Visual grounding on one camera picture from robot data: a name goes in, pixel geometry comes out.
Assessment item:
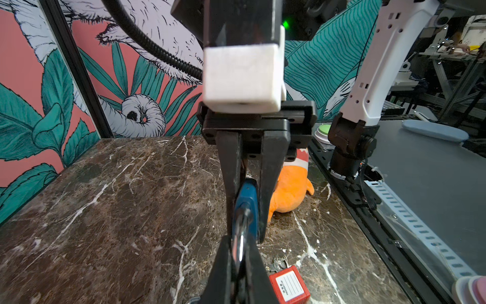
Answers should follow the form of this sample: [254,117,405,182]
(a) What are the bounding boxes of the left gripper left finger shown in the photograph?
[199,235,233,304]

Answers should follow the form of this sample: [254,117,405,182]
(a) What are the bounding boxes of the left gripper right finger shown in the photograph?
[242,239,278,303]

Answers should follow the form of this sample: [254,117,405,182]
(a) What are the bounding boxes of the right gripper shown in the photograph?
[171,1,316,243]

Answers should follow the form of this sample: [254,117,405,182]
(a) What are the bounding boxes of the red padlock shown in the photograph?
[269,265,311,304]

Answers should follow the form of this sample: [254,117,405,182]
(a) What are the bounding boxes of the blue padlock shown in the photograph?
[231,178,259,275]

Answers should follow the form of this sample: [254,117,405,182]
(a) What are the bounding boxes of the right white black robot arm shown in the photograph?
[104,1,439,244]

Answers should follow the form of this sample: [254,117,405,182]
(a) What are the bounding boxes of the orange shark plush toy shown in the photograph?
[267,148,315,223]

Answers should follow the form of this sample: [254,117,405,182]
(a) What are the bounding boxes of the green push button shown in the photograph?
[314,124,332,146]

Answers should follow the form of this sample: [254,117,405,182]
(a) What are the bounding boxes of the grey oval pad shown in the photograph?
[402,120,469,143]

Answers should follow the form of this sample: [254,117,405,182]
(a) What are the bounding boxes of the white vented strip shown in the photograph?
[365,181,477,279]

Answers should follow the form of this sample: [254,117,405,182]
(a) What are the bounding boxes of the pink push button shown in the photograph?
[452,276,486,304]

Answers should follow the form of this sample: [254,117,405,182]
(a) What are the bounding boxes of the black front mounting rail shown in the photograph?
[309,139,453,303]

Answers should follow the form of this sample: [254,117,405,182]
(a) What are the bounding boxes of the right black frame post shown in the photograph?
[39,0,114,138]

